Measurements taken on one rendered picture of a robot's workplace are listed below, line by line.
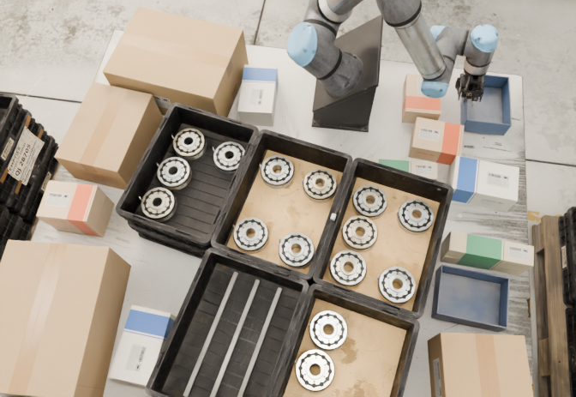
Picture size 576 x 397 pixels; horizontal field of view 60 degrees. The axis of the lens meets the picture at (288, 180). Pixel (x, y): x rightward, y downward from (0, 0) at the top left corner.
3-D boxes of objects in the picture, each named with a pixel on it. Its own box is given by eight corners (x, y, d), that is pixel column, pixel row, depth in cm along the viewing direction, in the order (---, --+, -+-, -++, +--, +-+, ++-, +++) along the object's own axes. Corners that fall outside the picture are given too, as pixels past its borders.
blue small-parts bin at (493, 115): (460, 83, 184) (466, 72, 177) (501, 88, 183) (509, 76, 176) (460, 130, 175) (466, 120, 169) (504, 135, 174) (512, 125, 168)
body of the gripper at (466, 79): (456, 101, 166) (462, 79, 155) (458, 80, 169) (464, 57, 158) (481, 103, 164) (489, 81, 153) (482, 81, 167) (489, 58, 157)
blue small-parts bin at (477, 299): (430, 317, 151) (436, 313, 145) (435, 269, 157) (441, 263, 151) (499, 332, 149) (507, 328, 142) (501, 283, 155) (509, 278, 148)
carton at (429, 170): (361, 182, 170) (363, 174, 165) (362, 165, 173) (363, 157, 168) (433, 186, 169) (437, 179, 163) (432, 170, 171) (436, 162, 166)
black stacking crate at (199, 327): (215, 258, 149) (208, 246, 139) (309, 291, 144) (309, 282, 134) (156, 393, 134) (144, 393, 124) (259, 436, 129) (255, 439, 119)
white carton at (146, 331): (141, 310, 154) (131, 304, 146) (177, 318, 153) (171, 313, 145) (118, 379, 146) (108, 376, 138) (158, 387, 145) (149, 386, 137)
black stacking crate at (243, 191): (263, 147, 165) (261, 129, 154) (350, 173, 160) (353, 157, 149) (215, 257, 149) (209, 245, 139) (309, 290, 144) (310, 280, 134)
